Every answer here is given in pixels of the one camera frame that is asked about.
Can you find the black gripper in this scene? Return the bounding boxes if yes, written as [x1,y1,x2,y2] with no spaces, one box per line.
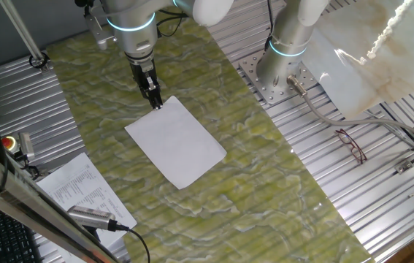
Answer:
[125,49,164,110]

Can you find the printed white paper sheet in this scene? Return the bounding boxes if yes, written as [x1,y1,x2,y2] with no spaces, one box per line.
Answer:
[35,152,138,249]

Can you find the green marble pattern mat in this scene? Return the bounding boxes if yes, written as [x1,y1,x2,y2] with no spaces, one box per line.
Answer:
[45,10,374,263]

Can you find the aluminium support pole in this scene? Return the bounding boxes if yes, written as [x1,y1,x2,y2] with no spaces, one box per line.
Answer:
[0,0,50,70]

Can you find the red emergency stop button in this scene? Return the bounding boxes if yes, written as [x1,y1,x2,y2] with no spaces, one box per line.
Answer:
[1,135,20,153]

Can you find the red framed eyeglasses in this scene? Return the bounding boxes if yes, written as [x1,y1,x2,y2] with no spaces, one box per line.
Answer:
[334,128,368,164]

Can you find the black computer keyboard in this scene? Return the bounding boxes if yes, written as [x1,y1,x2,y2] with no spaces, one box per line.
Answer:
[0,197,43,263]

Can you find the white marble pattern board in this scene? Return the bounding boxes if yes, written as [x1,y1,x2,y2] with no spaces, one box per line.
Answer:
[301,0,414,120]

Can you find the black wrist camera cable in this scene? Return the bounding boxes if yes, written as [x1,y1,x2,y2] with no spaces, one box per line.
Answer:
[154,7,190,38]

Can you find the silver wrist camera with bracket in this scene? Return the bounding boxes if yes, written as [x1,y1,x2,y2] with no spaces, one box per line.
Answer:
[82,3,116,51]

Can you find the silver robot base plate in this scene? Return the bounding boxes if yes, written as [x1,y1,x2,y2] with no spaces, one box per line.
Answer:
[238,50,319,106]

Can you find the black cable loop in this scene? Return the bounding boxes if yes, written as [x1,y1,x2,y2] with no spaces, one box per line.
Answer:
[28,52,50,69]

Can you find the silver depth camera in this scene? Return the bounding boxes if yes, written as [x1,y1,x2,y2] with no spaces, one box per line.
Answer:
[18,131,35,158]
[66,205,118,232]

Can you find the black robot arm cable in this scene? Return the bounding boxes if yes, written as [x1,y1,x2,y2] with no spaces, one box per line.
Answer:
[264,0,276,52]

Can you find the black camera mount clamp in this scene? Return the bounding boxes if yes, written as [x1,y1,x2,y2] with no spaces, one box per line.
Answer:
[15,151,42,180]

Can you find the grey robot power cable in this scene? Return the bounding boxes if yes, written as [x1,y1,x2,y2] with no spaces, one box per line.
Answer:
[286,75,414,147]

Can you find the aluminium frame beam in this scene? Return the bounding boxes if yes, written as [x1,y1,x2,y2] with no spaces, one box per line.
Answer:
[0,140,120,263]

